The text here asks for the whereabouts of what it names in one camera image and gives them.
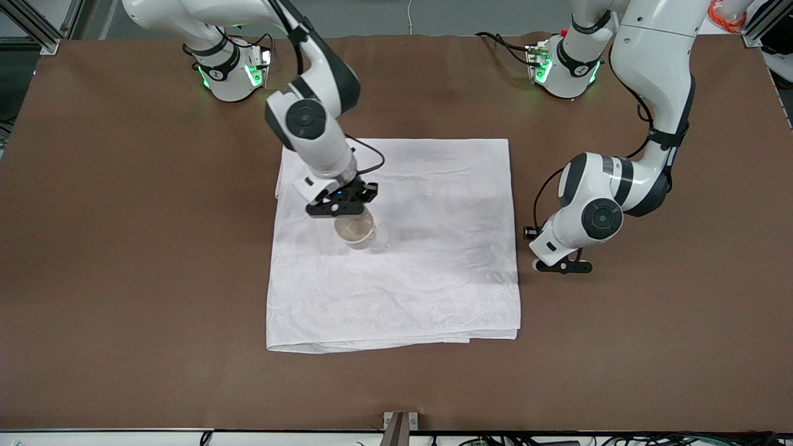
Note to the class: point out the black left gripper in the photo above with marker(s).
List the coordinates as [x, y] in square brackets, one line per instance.
[527, 235]

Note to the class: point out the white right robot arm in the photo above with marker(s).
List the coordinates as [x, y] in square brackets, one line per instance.
[310, 118]

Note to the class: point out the white cloth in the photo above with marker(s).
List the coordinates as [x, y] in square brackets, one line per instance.
[433, 279]

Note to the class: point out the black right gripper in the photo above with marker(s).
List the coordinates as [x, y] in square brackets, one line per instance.
[358, 191]

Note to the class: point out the aluminium frame profile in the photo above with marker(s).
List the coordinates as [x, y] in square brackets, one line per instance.
[31, 25]
[768, 25]

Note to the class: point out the grey metal table bracket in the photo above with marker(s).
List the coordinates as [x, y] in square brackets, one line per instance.
[399, 427]

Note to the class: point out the white mug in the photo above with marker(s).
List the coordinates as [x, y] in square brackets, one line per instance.
[359, 232]

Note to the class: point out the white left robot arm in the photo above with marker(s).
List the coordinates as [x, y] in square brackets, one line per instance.
[650, 56]

